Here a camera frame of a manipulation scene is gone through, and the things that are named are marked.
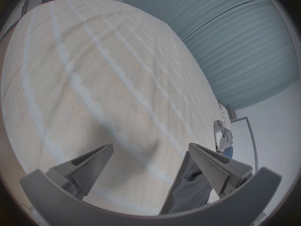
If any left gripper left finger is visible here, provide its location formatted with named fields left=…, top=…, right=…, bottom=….
left=48, top=143, right=115, bottom=196

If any pile of clothes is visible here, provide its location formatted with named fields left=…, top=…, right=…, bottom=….
left=213, top=120, right=234, bottom=160

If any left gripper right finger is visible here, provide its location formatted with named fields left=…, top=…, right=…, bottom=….
left=188, top=143, right=253, bottom=195

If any black T-shirt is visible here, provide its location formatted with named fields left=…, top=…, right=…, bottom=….
left=160, top=150, right=220, bottom=215

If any white printed pillow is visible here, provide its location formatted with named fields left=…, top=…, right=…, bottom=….
left=219, top=103, right=232, bottom=129

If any grey bedside table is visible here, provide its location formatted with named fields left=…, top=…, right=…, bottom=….
left=226, top=104, right=237, bottom=119

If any blue-green curtain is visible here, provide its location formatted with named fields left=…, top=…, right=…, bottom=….
left=122, top=0, right=269, bottom=42
left=183, top=0, right=300, bottom=110

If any bed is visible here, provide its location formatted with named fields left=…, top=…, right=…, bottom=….
left=1, top=0, right=259, bottom=217

